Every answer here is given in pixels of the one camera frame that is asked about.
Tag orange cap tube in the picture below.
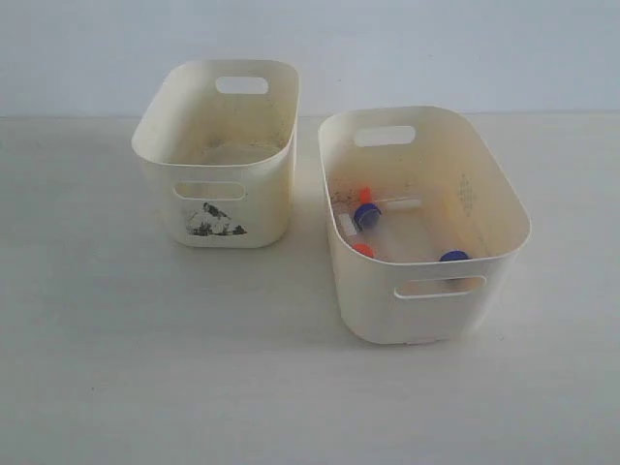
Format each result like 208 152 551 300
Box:
358 187 423 213
336 212 374 258

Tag blue-capped clear tube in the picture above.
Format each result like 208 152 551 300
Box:
352 202 427 253

